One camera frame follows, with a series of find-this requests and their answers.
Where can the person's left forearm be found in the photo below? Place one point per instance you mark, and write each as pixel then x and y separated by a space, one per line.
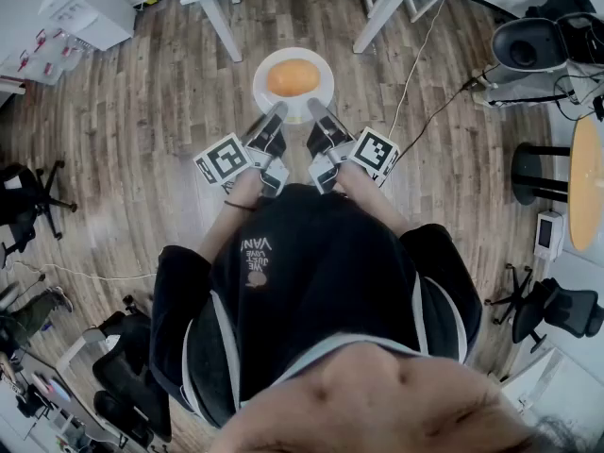
pixel 226 227

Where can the person's right forearm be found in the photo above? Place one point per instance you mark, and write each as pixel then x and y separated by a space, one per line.
pixel 373 201

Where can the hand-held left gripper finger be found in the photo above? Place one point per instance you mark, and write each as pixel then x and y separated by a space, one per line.
pixel 271 118

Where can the black wristband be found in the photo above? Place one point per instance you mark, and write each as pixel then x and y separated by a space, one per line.
pixel 238 207

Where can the person's black printed shirt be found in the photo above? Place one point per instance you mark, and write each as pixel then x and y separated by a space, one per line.
pixel 330 253

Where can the person's face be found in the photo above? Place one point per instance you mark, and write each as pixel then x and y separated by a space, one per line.
pixel 368 404

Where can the pile of red-marked white boxes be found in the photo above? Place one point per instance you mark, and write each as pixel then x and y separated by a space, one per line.
pixel 38 59

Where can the cluttered white desk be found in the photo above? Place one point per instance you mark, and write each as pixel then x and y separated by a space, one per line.
pixel 75 352

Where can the white round plate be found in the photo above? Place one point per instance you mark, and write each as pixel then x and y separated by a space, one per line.
pixel 264 71

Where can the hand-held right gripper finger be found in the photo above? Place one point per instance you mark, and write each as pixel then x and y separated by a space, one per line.
pixel 328 118

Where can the large white cardboard box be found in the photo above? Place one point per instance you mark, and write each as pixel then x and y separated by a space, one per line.
pixel 94 21

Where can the round wooden table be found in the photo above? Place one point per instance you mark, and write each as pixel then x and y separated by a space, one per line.
pixel 587 182

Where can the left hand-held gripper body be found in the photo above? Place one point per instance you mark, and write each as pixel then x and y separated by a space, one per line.
pixel 222 158

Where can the orange bread bun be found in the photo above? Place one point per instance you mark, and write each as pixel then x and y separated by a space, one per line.
pixel 293 78

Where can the small white screen device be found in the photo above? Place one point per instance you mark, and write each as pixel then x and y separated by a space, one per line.
pixel 547 234

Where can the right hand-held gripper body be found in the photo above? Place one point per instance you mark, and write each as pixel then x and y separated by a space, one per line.
pixel 375 151

